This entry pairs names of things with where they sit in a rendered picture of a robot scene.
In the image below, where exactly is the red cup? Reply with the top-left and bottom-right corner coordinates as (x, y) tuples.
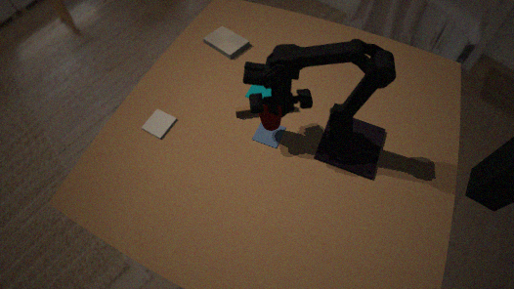
(259, 104), (282, 131)

